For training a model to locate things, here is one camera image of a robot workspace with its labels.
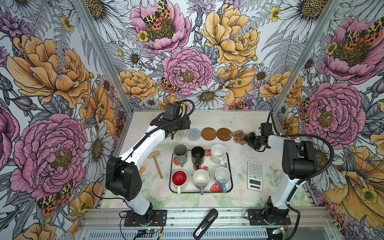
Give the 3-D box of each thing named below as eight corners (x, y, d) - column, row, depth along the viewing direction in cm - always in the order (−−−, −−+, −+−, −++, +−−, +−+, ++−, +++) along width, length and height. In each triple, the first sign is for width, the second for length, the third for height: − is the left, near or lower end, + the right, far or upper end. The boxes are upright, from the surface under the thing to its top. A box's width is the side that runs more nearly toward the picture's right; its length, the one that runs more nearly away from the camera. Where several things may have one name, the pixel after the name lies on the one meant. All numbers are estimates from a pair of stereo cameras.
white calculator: (247, 189, 86) (248, 187, 84) (247, 161, 96) (248, 160, 95) (262, 192, 84) (263, 191, 83) (260, 164, 95) (261, 162, 94)
